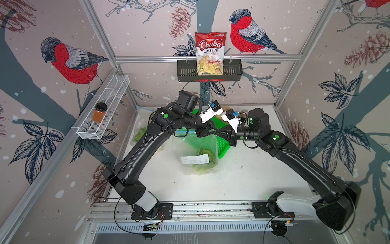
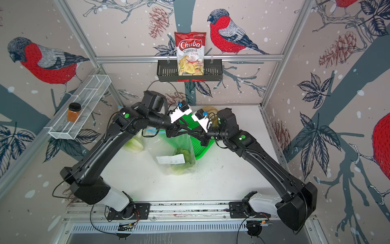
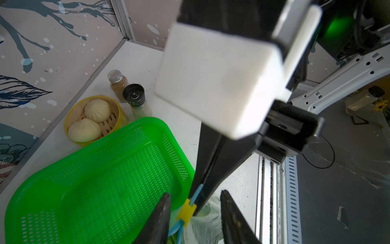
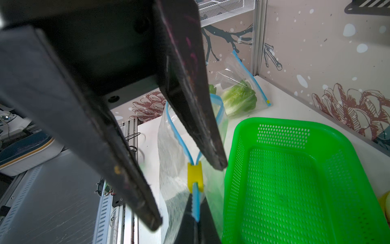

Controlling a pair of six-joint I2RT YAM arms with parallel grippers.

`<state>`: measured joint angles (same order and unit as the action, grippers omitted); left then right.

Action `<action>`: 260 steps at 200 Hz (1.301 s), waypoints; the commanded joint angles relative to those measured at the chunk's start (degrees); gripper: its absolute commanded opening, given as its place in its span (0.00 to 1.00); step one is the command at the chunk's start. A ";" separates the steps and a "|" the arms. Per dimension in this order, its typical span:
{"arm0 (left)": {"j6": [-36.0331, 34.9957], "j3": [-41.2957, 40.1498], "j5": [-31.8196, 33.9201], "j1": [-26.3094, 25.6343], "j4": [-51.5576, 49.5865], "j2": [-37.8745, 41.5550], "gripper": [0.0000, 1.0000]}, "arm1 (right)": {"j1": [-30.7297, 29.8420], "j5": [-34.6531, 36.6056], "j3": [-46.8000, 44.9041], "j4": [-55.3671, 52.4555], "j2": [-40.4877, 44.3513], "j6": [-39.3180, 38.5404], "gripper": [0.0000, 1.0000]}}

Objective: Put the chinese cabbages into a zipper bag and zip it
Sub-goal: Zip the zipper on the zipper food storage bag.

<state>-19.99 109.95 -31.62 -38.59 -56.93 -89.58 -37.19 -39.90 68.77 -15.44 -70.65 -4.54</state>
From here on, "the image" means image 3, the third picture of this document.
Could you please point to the yellow bamboo steamer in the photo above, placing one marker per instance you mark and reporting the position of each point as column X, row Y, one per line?
column 114, row 122

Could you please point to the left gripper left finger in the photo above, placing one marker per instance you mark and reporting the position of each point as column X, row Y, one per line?
column 156, row 229

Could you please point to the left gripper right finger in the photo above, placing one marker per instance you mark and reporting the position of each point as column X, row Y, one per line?
column 235, row 228

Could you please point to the white steamed bun right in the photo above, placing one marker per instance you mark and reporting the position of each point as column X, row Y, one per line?
column 97, row 110

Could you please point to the black lid spice shaker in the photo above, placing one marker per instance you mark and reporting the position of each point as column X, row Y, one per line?
column 134, row 94

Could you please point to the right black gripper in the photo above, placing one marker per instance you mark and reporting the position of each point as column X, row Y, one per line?
column 288, row 131

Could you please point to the brown spice shaker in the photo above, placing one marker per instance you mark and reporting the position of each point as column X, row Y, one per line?
column 118, row 83

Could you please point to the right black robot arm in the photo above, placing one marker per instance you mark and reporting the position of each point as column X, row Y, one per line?
column 358, row 31

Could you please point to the white steamed bun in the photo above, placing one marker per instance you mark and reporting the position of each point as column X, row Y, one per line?
column 84, row 130
column 97, row 110

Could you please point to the white steamed bun left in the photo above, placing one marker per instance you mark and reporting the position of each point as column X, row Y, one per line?
column 84, row 130

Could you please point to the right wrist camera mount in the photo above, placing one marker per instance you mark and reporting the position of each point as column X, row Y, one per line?
column 226, row 62

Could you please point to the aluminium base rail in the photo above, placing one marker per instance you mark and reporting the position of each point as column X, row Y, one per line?
column 278, row 212

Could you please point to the green plastic basket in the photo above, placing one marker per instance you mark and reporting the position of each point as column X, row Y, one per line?
column 105, row 192

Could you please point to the clear zipper bag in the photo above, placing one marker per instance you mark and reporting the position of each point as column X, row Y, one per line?
column 204, row 228

